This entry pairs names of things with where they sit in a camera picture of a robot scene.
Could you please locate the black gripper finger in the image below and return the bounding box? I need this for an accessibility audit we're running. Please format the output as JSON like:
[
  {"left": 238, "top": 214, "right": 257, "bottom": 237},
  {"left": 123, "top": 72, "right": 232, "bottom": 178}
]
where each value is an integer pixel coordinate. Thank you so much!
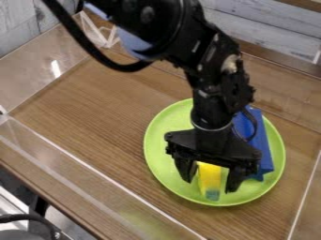
[
  {"left": 226, "top": 166, "right": 248, "bottom": 193},
  {"left": 174, "top": 157, "right": 197, "bottom": 183}
]

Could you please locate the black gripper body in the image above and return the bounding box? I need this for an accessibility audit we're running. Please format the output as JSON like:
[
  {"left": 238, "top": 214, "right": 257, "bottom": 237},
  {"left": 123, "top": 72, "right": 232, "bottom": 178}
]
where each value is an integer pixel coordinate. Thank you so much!
[{"left": 165, "top": 127, "right": 262, "bottom": 172}]

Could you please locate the yellow toy banana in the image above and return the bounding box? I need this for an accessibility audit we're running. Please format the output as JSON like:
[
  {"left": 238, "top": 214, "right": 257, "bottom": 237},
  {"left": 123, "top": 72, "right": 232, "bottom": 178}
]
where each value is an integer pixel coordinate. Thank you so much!
[{"left": 198, "top": 162, "right": 222, "bottom": 201}]

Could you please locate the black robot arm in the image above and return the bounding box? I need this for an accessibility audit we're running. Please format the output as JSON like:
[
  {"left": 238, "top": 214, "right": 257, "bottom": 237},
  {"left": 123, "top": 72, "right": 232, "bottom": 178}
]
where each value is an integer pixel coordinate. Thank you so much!
[{"left": 87, "top": 0, "right": 262, "bottom": 192}]

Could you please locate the green round plate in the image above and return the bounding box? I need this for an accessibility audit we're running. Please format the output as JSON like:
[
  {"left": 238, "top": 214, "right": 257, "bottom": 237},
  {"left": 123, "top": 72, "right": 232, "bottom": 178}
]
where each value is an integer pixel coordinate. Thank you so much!
[{"left": 143, "top": 98, "right": 286, "bottom": 206}]

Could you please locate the blue star-shaped block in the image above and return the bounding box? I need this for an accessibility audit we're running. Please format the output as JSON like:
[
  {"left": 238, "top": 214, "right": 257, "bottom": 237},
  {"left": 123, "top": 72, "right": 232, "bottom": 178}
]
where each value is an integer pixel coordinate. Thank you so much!
[{"left": 233, "top": 106, "right": 274, "bottom": 182}]

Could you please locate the clear acrylic front wall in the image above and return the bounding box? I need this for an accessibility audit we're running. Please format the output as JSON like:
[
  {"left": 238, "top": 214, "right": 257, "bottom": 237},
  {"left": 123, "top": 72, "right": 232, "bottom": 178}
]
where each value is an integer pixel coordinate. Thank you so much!
[{"left": 0, "top": 106, "right": 206, "bottom": 240}]

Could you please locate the black cable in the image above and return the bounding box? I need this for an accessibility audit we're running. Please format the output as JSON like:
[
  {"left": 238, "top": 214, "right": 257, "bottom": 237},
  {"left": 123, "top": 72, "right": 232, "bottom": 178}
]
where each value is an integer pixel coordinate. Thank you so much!
[{"left": 0, "top": 213, "right": 62, "bottom": 240}]

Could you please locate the clear acrylic triangle bracket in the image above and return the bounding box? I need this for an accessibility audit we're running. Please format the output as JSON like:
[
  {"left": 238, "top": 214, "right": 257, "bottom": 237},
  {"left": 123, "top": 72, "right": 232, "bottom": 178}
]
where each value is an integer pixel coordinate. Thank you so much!
[{"left": 80, "top": 11, "right": 121, "bottom": 49}]

